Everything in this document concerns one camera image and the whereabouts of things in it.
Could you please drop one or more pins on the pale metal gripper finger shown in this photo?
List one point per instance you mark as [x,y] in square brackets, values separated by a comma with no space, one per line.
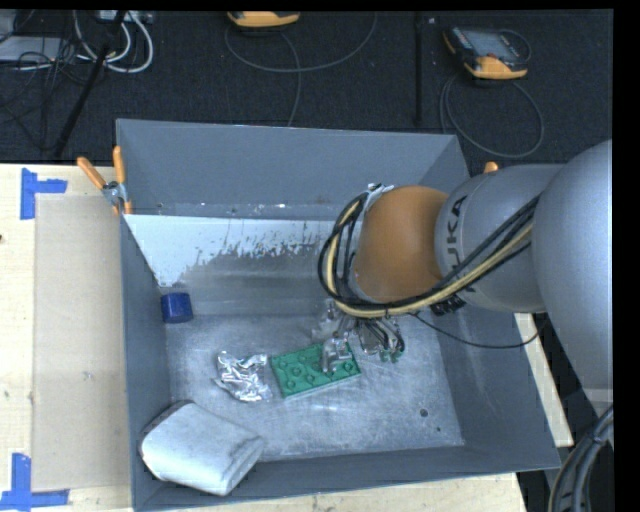
[327,322]
[334,356]

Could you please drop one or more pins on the dark green flat block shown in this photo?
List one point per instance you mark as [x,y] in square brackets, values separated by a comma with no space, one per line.
[300,375]

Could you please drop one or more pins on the grey metal bin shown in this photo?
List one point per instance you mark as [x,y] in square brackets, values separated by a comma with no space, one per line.
[360,410]

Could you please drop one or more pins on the crumpled silver foil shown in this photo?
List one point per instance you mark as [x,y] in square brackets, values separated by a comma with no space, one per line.
[242,376]

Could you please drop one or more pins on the blue cylinder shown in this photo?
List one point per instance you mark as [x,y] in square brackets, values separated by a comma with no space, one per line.
[176,307]

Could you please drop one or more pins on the white sponge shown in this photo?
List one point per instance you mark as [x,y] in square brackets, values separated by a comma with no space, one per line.
[197,450]

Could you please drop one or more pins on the pale wood flat board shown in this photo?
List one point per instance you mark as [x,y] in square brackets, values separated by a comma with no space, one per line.
[75,350]

